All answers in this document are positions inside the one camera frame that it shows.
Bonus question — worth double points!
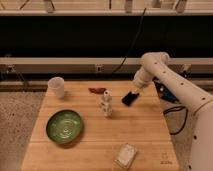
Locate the black eraser block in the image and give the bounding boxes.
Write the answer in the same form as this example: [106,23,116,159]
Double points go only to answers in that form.
[122,92,139,106]

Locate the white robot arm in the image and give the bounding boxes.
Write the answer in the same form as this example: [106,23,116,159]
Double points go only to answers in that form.
[133,52,213,171]

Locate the blue object on floor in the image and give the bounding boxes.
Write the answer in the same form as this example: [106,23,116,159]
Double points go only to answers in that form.
[155,83,178,103]

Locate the white toy figurine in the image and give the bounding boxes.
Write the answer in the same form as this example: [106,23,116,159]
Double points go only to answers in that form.
[100,90,112,117]

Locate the red brown chili pepper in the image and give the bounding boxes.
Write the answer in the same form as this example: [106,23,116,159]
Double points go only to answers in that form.
[88,88,106,94]

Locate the white sponge block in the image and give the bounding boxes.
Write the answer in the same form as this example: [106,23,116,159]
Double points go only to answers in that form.
[115,143,138,169]

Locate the white plastic cup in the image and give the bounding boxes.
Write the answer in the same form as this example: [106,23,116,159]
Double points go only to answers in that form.
[48,77,64,98]

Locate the green ceramic bowl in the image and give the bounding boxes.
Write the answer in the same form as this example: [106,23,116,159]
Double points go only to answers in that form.
[46,110,84,144]

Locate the black hanging cable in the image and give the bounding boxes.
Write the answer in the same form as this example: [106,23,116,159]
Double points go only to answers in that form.
[110,7,148,74]

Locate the white wall outlet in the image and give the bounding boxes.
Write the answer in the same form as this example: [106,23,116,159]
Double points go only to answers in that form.
[97,66,102,73]

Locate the black floor cable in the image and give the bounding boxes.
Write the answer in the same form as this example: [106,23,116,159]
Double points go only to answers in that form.
[162,105,190,136]

